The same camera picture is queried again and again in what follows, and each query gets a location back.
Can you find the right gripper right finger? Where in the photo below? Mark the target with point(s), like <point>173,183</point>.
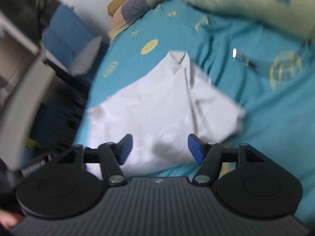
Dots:
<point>210,157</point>

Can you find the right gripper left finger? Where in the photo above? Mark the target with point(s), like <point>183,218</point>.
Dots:
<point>110,156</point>

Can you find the white garment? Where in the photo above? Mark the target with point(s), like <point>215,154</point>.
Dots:
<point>160,110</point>

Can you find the person's left hand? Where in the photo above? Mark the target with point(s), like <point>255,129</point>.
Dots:
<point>9,219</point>

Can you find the grey seat cushion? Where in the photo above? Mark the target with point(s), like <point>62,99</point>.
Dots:
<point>84,60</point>

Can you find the teal patterned bed sheet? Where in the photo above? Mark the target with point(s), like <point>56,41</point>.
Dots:
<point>278,94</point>

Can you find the silver usb plug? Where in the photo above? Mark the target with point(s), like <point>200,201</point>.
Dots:
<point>238,55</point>

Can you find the blue covered chair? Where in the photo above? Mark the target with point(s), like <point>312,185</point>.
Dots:
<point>65,37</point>

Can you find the striped pink grey pillow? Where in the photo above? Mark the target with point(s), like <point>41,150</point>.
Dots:
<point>128,13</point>

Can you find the light green fleece blanket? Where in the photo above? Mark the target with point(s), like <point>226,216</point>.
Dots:
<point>295,17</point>

